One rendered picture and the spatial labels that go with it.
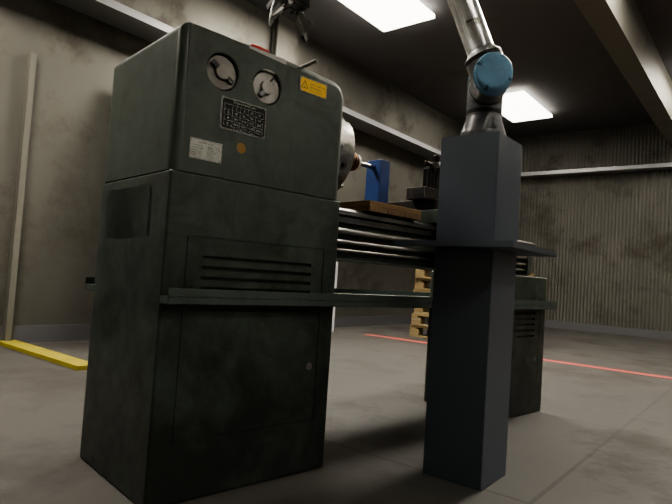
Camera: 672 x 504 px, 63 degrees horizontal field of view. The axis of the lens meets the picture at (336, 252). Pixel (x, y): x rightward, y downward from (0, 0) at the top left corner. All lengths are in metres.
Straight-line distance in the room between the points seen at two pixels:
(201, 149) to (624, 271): 8.66
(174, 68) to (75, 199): 3.17
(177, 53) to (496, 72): 0.92
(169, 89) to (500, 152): 0.99
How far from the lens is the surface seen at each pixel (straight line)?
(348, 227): 2.01
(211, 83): 1.58
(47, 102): 4.66
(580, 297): 9.84
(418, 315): 6.21
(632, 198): 9.81
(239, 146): 1.60
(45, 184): 4.57
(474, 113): 1.92
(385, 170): 2.32
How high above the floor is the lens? 0.62
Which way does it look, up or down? 3 degrees up
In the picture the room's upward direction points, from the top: 4 degrees clockwise
